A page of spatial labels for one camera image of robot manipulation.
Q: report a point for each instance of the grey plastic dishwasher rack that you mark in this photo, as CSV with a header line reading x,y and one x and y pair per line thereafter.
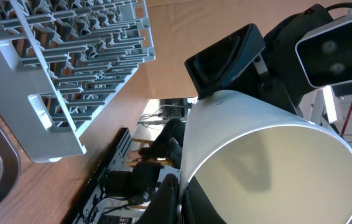
x,y
61,63

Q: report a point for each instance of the white cup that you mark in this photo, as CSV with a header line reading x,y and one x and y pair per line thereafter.
x,y
257,163

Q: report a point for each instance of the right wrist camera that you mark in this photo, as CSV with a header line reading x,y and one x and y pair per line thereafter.
x,y
325,53

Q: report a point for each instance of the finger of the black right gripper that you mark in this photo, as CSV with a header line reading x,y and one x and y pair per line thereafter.
x,y
220,64

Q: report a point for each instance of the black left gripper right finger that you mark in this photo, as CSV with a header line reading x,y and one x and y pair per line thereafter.
x,y
196,206

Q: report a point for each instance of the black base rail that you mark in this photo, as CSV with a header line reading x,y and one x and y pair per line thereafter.
x,y
91,198

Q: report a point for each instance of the person in dark clothes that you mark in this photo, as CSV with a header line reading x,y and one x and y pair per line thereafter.
x,y
168,144

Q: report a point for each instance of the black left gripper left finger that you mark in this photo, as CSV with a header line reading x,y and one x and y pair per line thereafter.
x,y
163,207

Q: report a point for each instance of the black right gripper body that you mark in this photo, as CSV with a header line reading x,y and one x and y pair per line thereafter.
x,y
285,83

